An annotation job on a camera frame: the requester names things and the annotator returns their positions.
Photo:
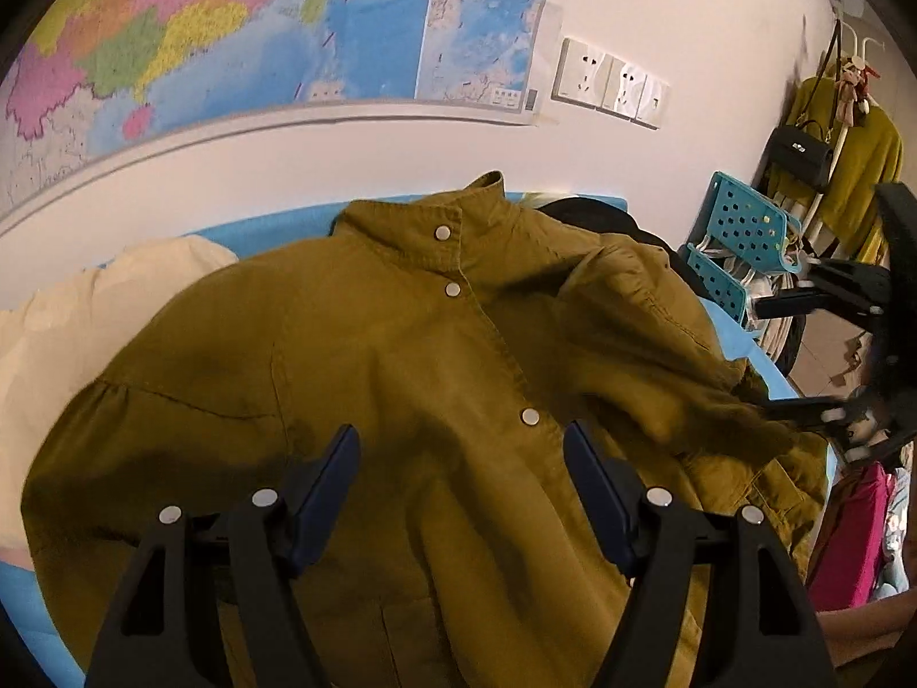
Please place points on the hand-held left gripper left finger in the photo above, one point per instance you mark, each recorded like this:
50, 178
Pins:
328, 491

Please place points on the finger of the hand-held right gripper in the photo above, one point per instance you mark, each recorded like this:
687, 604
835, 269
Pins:
802, 295
795, 410

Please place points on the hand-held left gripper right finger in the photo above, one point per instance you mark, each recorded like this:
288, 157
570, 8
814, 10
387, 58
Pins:
596, 494

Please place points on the olive green jacket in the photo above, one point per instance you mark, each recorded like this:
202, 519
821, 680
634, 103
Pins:
401, 387

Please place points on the person's right forearm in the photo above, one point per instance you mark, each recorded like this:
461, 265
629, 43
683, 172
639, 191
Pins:
867, 631

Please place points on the teal perforated basket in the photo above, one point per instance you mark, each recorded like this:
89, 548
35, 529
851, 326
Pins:
745, 218
716, 283

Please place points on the yellow hanging garment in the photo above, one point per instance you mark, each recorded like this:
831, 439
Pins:
867, 158

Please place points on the pink cloth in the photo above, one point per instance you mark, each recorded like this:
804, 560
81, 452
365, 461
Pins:
852, 537

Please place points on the black handbag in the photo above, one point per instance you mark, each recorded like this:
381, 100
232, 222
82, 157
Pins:
799, 154

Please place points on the white coat rack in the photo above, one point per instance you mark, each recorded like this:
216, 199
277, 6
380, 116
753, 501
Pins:
852, 107

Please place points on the black cloth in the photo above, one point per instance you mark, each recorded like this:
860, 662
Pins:
594, 213

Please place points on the cream cloth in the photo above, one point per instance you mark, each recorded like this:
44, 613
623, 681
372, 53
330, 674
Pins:
57, 322

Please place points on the white wall socket panel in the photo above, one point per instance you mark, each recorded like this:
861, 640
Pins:
580, 70
652, 102
625, 86

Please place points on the colourful wall map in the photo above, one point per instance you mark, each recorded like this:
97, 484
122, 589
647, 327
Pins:
215, 36

